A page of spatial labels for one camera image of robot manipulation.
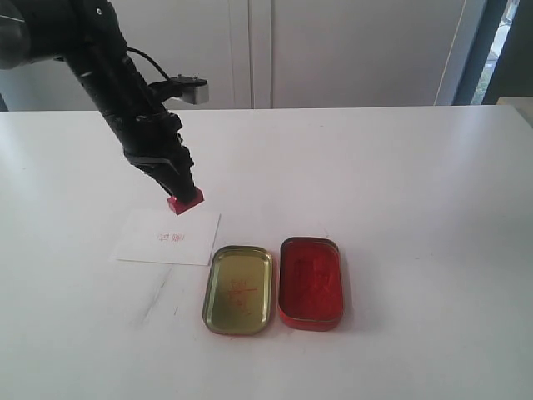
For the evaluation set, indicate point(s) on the red rubber stamp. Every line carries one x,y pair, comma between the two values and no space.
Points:
178,207

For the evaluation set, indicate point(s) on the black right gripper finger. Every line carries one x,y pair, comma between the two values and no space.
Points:
163,174

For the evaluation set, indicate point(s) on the white cabinet doors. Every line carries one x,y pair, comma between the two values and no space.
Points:
306,54

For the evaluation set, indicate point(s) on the white paper card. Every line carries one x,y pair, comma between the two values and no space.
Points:
153,236

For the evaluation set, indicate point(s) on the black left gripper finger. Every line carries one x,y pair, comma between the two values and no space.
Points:
185,189

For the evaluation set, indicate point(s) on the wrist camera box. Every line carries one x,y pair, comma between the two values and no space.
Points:
191,90

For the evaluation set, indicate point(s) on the gold tin lid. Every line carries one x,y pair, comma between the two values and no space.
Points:
238,294

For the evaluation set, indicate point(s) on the red ink pad tin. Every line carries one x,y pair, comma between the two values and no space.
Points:
310,295

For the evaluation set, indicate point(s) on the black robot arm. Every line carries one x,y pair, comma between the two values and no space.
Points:
86,36

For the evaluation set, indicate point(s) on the white neighbouring table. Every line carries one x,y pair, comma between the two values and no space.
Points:
523,105

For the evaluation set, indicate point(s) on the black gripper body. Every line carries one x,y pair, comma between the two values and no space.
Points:
149,136

